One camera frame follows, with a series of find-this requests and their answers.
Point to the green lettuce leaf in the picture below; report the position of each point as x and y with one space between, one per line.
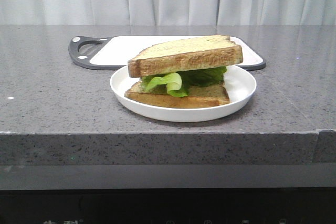
179 84

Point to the white cutting board grey rim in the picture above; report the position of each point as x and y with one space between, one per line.
111 53

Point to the bread slice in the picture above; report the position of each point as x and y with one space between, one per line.
199 97
186 54

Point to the white round plate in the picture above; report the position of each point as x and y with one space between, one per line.
239 83

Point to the black appliance front panel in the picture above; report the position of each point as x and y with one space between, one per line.
225 205

